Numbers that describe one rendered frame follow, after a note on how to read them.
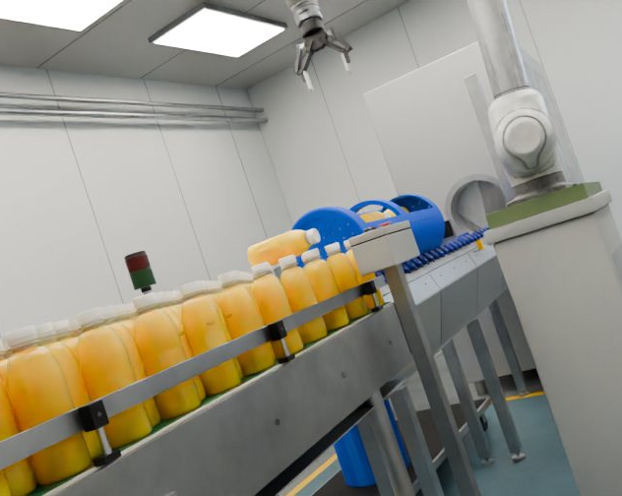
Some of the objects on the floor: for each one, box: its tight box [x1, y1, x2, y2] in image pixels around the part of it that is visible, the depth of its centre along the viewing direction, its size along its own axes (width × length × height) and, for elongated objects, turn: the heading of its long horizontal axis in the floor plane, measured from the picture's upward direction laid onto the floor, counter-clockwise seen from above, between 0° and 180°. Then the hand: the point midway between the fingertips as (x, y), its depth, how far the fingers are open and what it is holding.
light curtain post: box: [464, 73, 515, 204], centre depth 326 cm, size 6×6×170 cm
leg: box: [467, 319, 526, 461], centre depth 297 cm, size 6×6×63 cm
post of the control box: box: [383, 264, 481, 496], centre depth 176 cm, size 4×4×100 cm
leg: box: [390, 385, 444, 496], centre depth 209 cm, size 6×6×63 cm
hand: (329, 79), depth 220 cm, fingers open, 13 cm apart
